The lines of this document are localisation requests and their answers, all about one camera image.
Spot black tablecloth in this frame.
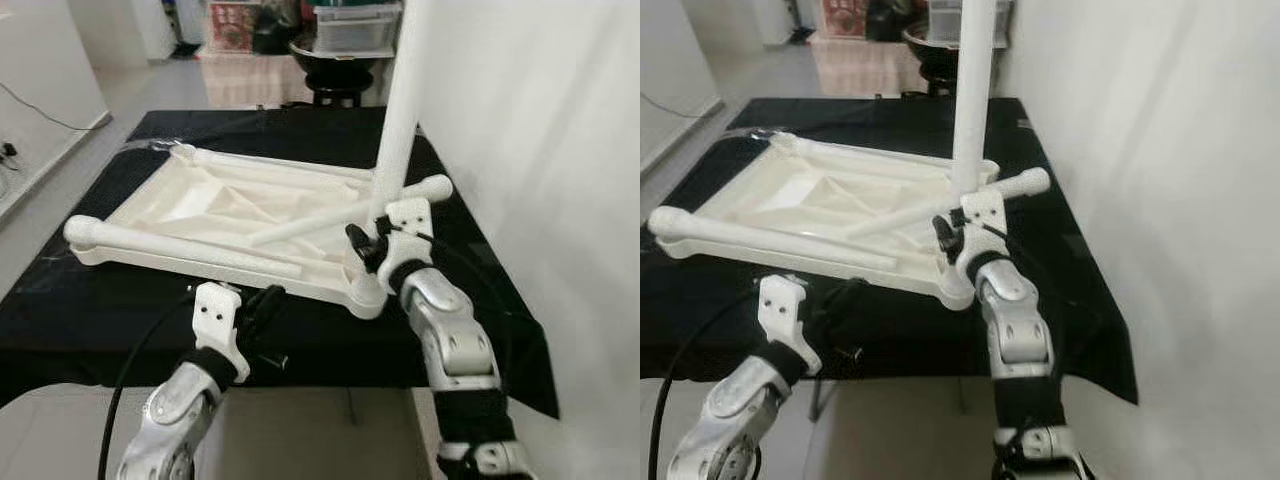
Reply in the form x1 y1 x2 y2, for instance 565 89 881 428
0 105 561 419
640 95 1141 406

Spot white plastic table top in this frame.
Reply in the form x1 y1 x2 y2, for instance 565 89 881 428
65 142 456 321
648 130 1053 309

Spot black bag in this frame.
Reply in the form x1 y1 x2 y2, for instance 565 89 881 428
252 0 323 56
866 0 926 43

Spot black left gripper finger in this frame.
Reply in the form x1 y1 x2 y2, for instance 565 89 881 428
250 284 291 321
828 277 871 316

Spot long thin black wall cable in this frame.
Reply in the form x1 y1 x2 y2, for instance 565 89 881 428
0 80 111 133
640 90 723 121

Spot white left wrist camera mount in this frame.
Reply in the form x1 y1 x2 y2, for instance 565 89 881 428
192 281 253 386
756 274 823 379

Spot clear plastic container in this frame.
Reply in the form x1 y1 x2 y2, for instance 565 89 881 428
312 0 403 56
925 0 1013 46

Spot red food poster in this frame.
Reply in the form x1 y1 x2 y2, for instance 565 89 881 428
822 0 869 39
207 0 263 53

